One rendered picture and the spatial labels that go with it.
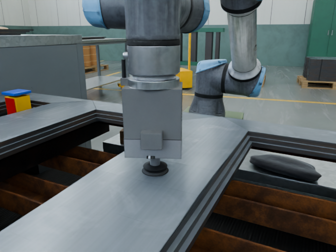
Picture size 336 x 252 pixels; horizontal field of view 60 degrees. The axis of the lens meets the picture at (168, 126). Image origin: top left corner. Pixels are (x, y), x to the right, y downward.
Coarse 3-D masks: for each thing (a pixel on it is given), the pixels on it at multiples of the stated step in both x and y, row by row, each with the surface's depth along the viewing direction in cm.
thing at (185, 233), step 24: (72, 120) 78; (96, 120) 85; (120, 120) 82; (0, 144) 60; (24, 144) 64; (240, 144) 61; (264, 144) 65; (288, 144) 63; (312, 144) 62; (216, 192) 45; (192, 216) 38; (168, 240) 32; (192, 240) 35
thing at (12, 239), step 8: (0, 232) 33; (8, 232) 33; (0, 240) 32; (8, 240) 32; (16, 240) 32; (24, 240) 32; (0, 248) 31; (8, 248) 31; (16, 248) 31; (24, 248) 31; (32, 248) 31; (40, 248) 31; (48, 248) 31
